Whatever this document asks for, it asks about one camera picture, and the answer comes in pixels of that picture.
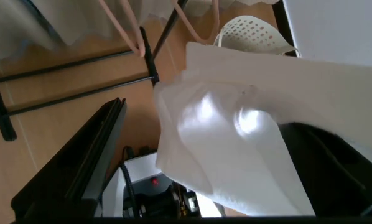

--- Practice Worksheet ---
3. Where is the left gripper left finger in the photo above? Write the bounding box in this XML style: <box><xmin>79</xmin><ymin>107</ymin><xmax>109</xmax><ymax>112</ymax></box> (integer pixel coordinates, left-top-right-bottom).
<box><xmin>11</xmin><ymin>97</ymin><xmax>128</xmax><ymax>218</ymax></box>

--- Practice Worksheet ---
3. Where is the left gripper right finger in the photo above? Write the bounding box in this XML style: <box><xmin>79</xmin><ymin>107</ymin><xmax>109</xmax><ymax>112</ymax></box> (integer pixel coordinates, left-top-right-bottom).
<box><xmin>279</xmin><ymin>122</ymin><xmax>372</xmax><ymax>217</ymax></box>

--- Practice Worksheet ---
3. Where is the white garment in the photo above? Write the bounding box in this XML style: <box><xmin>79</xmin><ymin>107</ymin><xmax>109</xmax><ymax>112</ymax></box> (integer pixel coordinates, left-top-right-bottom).
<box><xmin>153</xmin><ymin>42</ymin><xmax>372</xmax><ymax>217</ymax></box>

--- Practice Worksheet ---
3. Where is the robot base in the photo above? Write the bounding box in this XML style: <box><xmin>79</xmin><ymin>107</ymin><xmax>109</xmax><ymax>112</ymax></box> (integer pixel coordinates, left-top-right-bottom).
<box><xmin>101</xmin><ymin>146</ymin><xmax>229</xmax><ymax>218</ymax></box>

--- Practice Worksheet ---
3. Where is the black clothes rack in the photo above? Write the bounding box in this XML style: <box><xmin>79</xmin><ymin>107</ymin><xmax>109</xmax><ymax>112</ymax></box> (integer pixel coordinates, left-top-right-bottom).
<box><xmin>0</xmin><ymin>0</ymin><xmax>189</xmax><ymax>142</ymax></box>

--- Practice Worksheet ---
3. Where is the white laundry basket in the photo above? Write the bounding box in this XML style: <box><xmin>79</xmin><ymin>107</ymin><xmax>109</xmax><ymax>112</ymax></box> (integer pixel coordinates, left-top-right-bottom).
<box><xmin>213</xmin><ymin>15</ymin><xmax>302</xmax><ymax>58</ymax></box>

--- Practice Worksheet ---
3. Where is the window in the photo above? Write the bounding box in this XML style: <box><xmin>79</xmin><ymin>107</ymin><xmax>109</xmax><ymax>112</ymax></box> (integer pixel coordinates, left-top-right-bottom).
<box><xmin>19</xmin><ymin>0</ymin><xmax>66</xmax><ymax>45</ymax></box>

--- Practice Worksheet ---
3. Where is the beige curtain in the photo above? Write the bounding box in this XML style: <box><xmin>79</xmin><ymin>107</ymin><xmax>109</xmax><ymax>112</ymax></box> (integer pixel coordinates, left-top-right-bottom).
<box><xmin>30</xmin><ymin>0</ymin><xmax>280</xmax><ymax>47</ymax></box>
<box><xmin>0</xmin><ymin>0</ymin><xmax>59</xmax><ymax>60</ymax></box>

